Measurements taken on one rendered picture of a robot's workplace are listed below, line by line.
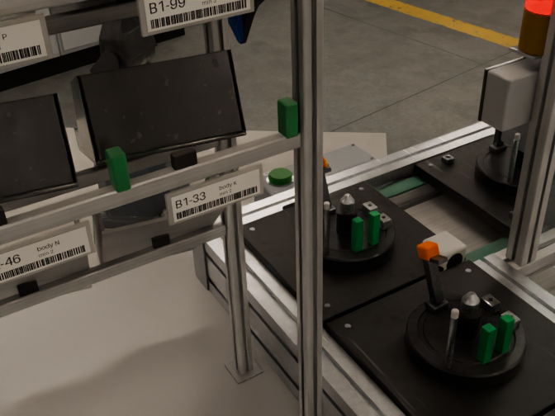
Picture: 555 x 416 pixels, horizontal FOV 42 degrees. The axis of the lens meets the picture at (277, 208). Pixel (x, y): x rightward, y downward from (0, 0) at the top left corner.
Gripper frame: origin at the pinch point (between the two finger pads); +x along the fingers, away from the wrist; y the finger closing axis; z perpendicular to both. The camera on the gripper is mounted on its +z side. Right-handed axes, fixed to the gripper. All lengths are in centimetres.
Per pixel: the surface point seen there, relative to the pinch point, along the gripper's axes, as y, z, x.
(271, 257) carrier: -6.1, 16.9, 28.4
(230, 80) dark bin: -19.7, 36.1, -9.5
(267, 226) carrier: -2.8, 10.1, 28.4
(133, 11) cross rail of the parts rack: -23.4, 24.5, -13.0
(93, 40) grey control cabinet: 59, -295, 112
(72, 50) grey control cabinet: 46, -295, 115
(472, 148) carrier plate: 38.5, 9.7, 28.4
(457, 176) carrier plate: 30.4, 14.9, 28.4
